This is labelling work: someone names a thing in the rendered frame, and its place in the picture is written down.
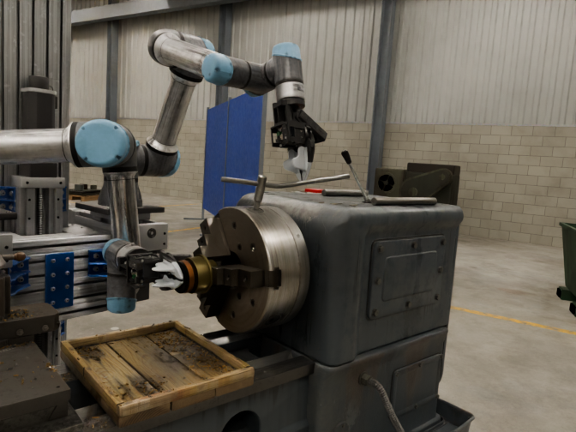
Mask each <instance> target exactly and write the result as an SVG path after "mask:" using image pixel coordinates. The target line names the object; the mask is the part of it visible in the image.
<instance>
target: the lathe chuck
mask: <svg viewBox="0 0 576 432"><path fill-rule="evenodd" d="M250 208H254V206H252V207H224V208H222V209H220V210H219V216H220V219H221V223H222V226H223V228H224V232H225V236H226V240H227V242H228V245H229V249H230V251H232V252H234V253H236V254H237V256H235V257H234V258H233V259H230V260H226V259H225V260H224V261H216V264H217V266H225V265H233V264H242V265H245V266H250V267H256V268H260V269H264V270H268V271H274V268H275V267H277V268H278V270H279V286H277V289H274V287H266V286H262V287H257V288H252V289H250V288H247V287H243V286H240V285H238V286H237V287H231V288H230V289H229V291H228V293H227V296H226V298H225V302H224V304H223V307H222V310H221V311H220V314H219V318H218V322H219V323H220V324H221V325H222V326H223V327H224V328H225V329H227V330H229V331H231V332H233V333H248V332H252V331H255V330H260V329H263V328H267V327H273V326H276V325H278V324H280V322H282V321H283V320H284V319H285V318H286V317H287V316H288V314H290V312H291V310H292V308H293V306H294V303H295V302H296V299H297V293H298V288H299V280H300V266H299V259H298V253H297V247H296V244H295V241H294V239H293V236H292V234H291V232H290V230H289V228H288V226H287V225H286V223H285V222H284V220H282V218H280V216H278V214H276V212H274V211H273V210H271V209H269V208H267V207H261V206H260V208H259V209H260V210H262V212H256V211H253V210H251V209H250ZM274 316H278V319H277V320H276V321H274V322H272V323H269V324H266V322H267V321H268V320H269V319H271V318H273V317H274Z"/></svg>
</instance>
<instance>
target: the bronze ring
mask: <svg viewBox="0 0 576 432"><path fill-rule="evenodd" d="M177 264H178V265H179V266H180V268H181V271H182V273H183V283H182V284H181V285H180V286H179V287H178V288H176V289H175V291H176V292H177V293H180V294H181V293H190V294H193V293H197V292H200V293H207V292H209V291H210V289H211V287H212V285H213V270H212V267H217V264H216V262H215V261H214V260H208V258H206V256H204V255H196V256H195V257H190V258H185V259H184V260H182V261H177Z"/></svg>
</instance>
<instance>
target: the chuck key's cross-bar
mask: <svg viewBox="0 0 576 432"><path fill-rule="evenodd" d="M349 178H350V175H349V174H346V175H340V176H334V177H322V178H316V179H310V180H303V181H297V182H291V183H266V185H265V187H266V188H273V189H282V188H289V187H295V186H301V185H307V184H313V183H324V182H331V181H337V180H343V179H349ZM220 181H221V182H226V183H238V184H245V185H252V186H258V182H257V181H251V180H244V179H238V178H231V177H221V178H220Z"/></svg>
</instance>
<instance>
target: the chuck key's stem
mask: <svg viewBox="0 0 576 432"><path fill-rule="evenodd" d="M266 181H267V177H266V176H263V175H259V176H258V178H257V182H258V186H256V187H255V196H254V200H255V204H254V208H253V210H255V211H259V208H260V203H261V201H262V199H263V195H264V190H265V185H266Z"/></svg>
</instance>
